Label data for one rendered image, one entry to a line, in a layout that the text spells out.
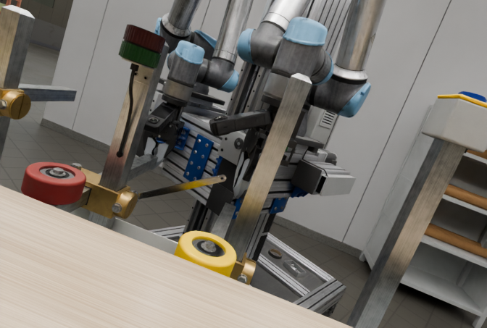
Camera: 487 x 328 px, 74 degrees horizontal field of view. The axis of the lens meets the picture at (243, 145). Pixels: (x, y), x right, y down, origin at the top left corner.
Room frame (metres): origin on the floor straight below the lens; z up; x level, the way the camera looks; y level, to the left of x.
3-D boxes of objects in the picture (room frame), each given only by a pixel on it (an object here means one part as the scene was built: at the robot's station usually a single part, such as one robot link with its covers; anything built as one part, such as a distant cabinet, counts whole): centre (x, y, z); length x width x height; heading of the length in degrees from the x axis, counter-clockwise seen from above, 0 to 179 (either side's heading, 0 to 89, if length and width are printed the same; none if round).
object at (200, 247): (0.40, 0.00, 0.85); 0.08 x 0.08 x 0.11
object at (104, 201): (0.56, 0.22, 0.85); 0.14 x 0.06 x 0.05; 87
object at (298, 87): (0.55, -0.05, 0.93); 0.04 x 0.04 x 0.48; 87
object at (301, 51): (0.64, -0.04, 1.22); 0.09 x 0.08 x 0.11; 154
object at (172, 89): (0.90, 0.23, 1.05); 0.08 x 0.08 x 0.05
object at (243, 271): (0.55, -0.03, 0.81); 0.14 x 0.06 x 0.05; 87
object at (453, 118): (0.54, -0.31, 1.18); 0.07 x 0.07 x 0.08; 87
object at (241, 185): (0.62, -0.04, 0.95); 0.06 x 0.03 x 0.09; 107
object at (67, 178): (0.45, 0.24, 0.85); 0.08 x 0.08 x 0.11
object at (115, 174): (0.56, 0.20, 0.91); 0.04 x 0.04 x 0.48; 87
